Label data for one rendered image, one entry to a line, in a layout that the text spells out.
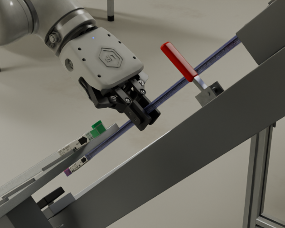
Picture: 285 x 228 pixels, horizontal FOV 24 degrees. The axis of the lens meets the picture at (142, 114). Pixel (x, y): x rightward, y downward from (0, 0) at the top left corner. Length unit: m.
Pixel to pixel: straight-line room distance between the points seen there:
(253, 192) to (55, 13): 0.93
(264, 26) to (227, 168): 1.84
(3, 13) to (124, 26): 2.86
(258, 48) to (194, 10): 3.31
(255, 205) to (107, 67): 0.90
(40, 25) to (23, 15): 0.04
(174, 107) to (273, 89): 2.25
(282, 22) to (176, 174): 0.26
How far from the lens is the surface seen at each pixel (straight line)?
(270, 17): 0.75
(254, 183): 1.78
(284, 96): 0.73
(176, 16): 3.99
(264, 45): 0.77
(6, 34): 1.01
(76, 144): 0.78
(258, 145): 1.70
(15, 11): 1.01
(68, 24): 1.02
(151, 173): 0.90
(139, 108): 0.99
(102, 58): 1.01
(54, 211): 1.06
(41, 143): 2.74
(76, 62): 0.99
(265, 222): 1.82
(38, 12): 1.03
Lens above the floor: 1.45
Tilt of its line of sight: 30 degrees down
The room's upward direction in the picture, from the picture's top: straight up
